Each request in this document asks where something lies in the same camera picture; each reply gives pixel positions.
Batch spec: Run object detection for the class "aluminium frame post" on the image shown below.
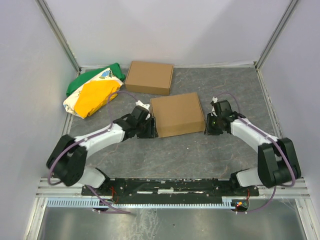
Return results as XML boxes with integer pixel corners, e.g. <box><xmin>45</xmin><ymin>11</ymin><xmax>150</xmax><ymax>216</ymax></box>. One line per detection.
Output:
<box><xmin>35</xmin><ymin>0</ymin><xmax>82</xmax><ymax>74</ymax></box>
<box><xmin>254</xmin><ymin>0</ymin><xmax>300</xmax><ymax>71</ymax></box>

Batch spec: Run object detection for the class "cardboard box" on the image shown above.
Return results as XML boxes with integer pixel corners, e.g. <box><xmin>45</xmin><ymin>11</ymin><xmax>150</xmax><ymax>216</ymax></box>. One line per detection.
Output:
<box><xmin>150</xmin><ymin>92</ymin><xmax>205</xmax><ymax>138</ymax></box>
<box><xmin>125</xmin><ymin>61</ymin><xmax>174</xmax><ymax>96</ymax></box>

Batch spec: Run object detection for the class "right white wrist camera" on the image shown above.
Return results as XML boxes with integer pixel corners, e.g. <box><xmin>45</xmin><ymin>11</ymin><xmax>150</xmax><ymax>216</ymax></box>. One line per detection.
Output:
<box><xmin>210</xmin><ymin>96</ymin><xmax>218</xmax><ymax>115</ymax></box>

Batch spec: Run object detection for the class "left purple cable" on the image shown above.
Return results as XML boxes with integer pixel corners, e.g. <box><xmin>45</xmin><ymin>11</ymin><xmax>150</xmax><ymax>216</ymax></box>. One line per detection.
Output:
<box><xmin>47</xmin><ymin>90</ymin><xmax>138</xmax><ymax>215</ymax></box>

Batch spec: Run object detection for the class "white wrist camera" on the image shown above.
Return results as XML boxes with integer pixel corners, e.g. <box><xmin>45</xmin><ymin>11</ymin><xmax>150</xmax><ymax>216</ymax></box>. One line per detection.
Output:
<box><xmin>135</xmin><ymin>100</ymin><xmax>151</xmax><ymax>120</ymax></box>
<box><xmin>210</xmin><ymin>96</ymin><xmax>218</xmax><ymax>115</ymax></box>

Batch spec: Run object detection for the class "closed folded cardboard box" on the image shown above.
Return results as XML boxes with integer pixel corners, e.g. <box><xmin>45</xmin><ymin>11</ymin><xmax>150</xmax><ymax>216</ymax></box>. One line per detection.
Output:
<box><xmin>125</xmin><ymin>61</ymin><xmax>174</xmax><ymax>96</ymax></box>

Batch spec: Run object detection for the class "green yellow white cloth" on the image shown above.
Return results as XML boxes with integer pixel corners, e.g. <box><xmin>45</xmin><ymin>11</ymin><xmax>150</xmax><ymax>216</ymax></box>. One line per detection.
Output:
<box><xmin>62</xmin><ymin>62</ymin><xmax>126</xmax><ymax>119</ymax></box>

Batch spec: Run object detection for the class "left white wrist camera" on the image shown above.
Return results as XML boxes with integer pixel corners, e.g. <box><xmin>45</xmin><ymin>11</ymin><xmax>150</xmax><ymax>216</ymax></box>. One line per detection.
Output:
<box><xmin>135</xmin><ymin>100</ymin><xmax>151</xmax><ymax>120</ymax></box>

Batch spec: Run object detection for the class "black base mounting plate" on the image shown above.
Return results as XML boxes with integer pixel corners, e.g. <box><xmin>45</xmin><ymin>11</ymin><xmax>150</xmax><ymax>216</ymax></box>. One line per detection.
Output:
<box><xmin>95</xmin><ymin>178</ymin><xmax>259</xmax><ymax>205</ymax></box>

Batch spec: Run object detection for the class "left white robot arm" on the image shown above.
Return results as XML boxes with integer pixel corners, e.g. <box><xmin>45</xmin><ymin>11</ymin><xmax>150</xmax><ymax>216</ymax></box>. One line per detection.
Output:
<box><xmin>46</xmin><ymin>101</ymin><xmax>158</xmax><ymax>189</ymax></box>

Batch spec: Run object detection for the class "light blue slotted cable duct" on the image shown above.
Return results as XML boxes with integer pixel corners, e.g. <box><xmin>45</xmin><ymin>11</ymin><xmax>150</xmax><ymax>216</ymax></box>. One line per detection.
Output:
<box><xmin>46</xmin><ymin>196</ymin><xmax>247</xmax><ymax>210</ymax></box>

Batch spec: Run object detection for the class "right aluminium frame post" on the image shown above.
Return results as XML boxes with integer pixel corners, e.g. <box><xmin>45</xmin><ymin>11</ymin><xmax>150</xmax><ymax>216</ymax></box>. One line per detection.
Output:
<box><xmin>254</xmin><ymin>0</ymin><xmax>300</xmax><ymax>71</ymax></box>

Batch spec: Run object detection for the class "left aluminium frame post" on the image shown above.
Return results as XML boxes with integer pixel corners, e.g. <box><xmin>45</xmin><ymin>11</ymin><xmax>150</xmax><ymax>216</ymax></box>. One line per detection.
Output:
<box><xmin>35</xmin><ymin>0</ymin><xmax>82</xmax><ymax>74</ymax></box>

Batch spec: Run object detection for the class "aluminium front rail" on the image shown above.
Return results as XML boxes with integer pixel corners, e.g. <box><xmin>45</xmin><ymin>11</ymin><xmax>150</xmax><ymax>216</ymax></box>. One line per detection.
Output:
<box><xmin>35</xmin><ymin>178</ymin><xmax>311</xmax><ymax>200</ymax></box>

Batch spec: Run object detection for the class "purple cable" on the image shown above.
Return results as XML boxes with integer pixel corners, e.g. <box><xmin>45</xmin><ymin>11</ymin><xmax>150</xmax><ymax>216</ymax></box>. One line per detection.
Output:
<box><xmin>47</xmin><ymin>90</ymin><xmax>138</xmax><ymax>215</ymax></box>
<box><xmin>212</xmin><ymin>92</ymin><xmax>297</xmax><ymax>215</ymax></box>

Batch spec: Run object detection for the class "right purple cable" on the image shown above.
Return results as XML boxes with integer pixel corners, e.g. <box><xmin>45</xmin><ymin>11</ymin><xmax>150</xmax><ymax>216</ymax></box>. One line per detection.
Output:
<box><xmin>212</xmin><ymin>92</ymin><xmax>297</xmax><ymax>215</ymax></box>

